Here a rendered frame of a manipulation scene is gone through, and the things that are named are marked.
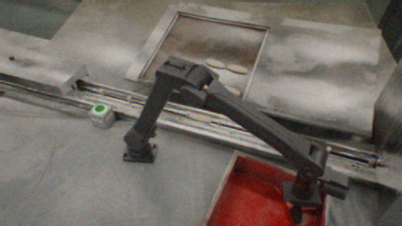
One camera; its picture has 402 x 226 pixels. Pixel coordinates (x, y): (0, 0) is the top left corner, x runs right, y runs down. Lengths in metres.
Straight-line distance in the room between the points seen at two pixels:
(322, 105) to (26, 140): 1.19
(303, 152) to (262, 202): 0.33
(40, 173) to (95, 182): 0.20
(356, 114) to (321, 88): 0.17
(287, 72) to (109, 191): 0.89
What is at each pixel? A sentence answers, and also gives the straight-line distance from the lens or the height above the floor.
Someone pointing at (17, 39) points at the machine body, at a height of 0.82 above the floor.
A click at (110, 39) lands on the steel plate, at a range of 1.90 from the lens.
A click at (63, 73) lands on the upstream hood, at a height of 0.92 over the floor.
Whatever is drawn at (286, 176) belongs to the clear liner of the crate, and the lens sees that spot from 1.10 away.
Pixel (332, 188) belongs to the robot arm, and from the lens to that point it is 0.94.
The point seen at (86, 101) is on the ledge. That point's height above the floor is 0.86.
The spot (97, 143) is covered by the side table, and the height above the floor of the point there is 0.82.
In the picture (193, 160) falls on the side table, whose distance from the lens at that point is 1.20.
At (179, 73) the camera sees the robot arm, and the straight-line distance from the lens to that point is 0.81.
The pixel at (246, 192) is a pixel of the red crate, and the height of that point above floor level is 0.82.
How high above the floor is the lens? 1.79
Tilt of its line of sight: 45 degrees down
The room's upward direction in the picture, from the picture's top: 1 degrees counter-clockwise
